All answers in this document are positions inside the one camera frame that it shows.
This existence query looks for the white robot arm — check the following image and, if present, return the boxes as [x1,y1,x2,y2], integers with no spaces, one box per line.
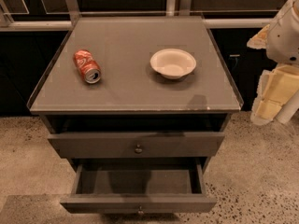
[247,0,299,125]

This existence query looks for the grey drawer cabinet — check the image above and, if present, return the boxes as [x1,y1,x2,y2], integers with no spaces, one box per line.
[26,15,245,217]

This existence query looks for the round top drawer knob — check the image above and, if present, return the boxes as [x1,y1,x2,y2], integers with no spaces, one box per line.
[135,145,143,154]

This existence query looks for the round drawer knob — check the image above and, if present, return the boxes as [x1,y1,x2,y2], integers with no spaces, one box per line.
[135,145,143,154]
[137,206,144,216]

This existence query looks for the grey open middle drawer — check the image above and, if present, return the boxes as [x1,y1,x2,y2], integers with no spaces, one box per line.
[61,158,216,214]

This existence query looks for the grey top drawer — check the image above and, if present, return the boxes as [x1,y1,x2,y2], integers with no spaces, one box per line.
[49,132,224,159]

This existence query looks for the round middle drawer knob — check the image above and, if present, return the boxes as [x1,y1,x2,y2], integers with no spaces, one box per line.
[137,206,144,216]

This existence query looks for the white paper bowl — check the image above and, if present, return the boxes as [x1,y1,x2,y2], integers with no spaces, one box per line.
[149,49,197,79]

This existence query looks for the red soda can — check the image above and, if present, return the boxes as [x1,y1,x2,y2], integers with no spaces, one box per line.
[73,49,101,84]

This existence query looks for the metal railing frame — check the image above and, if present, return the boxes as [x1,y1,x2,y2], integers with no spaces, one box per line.
[0,0,287,31]

